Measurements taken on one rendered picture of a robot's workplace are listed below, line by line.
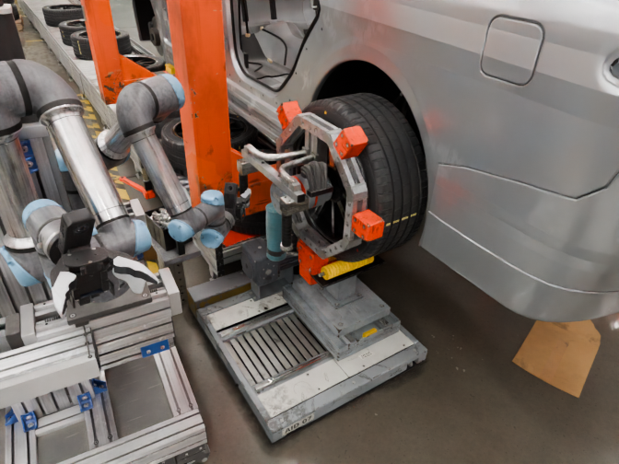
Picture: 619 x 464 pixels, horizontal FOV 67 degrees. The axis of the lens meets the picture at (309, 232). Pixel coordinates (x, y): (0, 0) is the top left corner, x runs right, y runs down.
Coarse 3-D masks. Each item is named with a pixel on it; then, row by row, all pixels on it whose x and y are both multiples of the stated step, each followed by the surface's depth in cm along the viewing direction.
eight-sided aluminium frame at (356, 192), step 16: (288, 128) 184; (304, 128) 174; (320, 128) 165; (336, 128) 166; (288, 144) 195; (288, 160) 201; (336, 160) 162; (352, 160) 162; (352, 176) 164; (352, 192) 159; (352, 208) 162; (304, 224) 205; (304, 240) 200; (320, 240) 197; (352, 240) 170; (320, 256) 191
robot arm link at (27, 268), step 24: (0, 72) 95; (0, 96) 94; (24, 96) 97; (0, 120) 96; (0, 144) 99; (0, 168) 102; (24, 168) 106; (0, 192) 105; (24, 192) 107; (24, 240) 112; (24, 264) 113
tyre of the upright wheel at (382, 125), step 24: (360, 96) 179; (336, 120) 170; (360, 120) 163; (384, 120) 167; (384, 144) 162; (408, 144) 166; (384, 168) 160; (408, 168) 166; (384, 192) 161; (408, 192) 166; (384, 216) 165; (408, 216) 173; (384, 240) 173
